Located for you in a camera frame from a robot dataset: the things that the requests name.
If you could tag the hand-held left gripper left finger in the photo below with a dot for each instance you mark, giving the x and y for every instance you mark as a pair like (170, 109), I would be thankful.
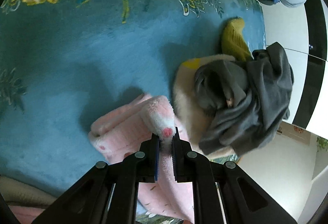
(156, 162)

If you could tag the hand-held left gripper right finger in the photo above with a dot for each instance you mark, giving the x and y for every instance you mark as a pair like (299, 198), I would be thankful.
(175, 162)

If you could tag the pink fleece garment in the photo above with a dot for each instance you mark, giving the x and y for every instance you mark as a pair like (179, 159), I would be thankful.
(123, 134)

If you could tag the cream fleece garment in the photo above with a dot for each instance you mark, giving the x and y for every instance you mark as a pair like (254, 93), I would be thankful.
(187, 111)

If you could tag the dark grey garment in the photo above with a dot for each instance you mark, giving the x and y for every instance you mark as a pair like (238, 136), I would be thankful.
(246, 101)

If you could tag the blue floral carpet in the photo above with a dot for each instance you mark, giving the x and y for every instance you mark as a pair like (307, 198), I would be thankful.
(76, 60)

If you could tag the olive green garment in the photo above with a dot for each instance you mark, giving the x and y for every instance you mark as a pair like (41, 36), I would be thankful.
(234, 39)

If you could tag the beige cloth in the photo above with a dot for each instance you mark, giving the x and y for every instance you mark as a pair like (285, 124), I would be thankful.
(20, 192)

